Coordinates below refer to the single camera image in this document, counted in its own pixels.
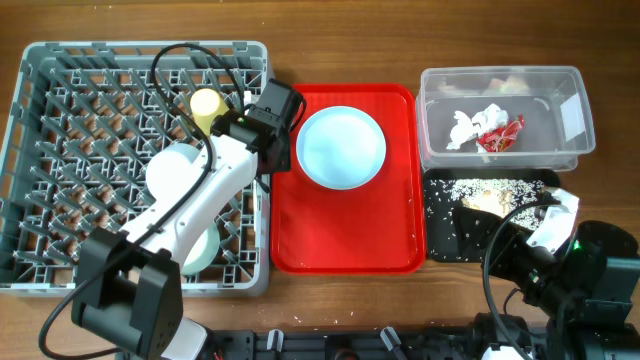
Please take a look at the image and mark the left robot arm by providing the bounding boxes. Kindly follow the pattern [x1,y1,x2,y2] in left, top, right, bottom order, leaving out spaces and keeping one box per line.
[71,79,306,359]

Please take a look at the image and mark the white tissue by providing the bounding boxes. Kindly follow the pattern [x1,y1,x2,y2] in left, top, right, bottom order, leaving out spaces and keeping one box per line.
[446,104,509,150]

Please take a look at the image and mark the grey dishwasher rack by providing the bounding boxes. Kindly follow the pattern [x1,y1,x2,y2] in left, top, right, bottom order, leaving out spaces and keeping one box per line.
[1,40,274,297]

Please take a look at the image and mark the green bowl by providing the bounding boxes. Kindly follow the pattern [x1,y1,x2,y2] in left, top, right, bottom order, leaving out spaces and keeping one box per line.
[181,224,221,276]

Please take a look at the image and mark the light blue plate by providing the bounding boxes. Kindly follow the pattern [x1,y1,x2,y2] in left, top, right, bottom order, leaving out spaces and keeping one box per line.
[295,106,387,190]

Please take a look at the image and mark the yellow plastic cup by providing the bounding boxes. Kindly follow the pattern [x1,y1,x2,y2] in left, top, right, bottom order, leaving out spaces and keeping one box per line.
[190,89,229,136]

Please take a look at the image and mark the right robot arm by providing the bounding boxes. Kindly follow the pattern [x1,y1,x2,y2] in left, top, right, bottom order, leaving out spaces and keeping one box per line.
[453,187,639,359]

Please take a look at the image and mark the clear plastic bin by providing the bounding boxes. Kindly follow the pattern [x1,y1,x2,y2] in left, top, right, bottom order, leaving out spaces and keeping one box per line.
[415,65,596,171]

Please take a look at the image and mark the food scraps and rice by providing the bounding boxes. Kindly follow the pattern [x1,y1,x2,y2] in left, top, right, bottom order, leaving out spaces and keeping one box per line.
[424,177,549,261]

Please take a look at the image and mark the red snack wrapper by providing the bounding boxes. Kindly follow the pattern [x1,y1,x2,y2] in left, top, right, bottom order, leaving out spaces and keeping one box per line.
[476,114,525,152]

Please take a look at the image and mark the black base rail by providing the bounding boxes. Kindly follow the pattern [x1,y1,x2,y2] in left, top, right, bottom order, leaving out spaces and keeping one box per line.
[201,328,471,360]

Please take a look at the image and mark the black plastic tray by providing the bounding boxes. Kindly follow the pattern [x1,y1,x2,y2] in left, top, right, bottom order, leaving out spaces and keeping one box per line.
[421,167,564,264]

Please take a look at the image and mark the red plastic tray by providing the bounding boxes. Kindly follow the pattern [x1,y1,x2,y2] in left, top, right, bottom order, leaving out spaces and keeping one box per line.
[271,83,426,275]

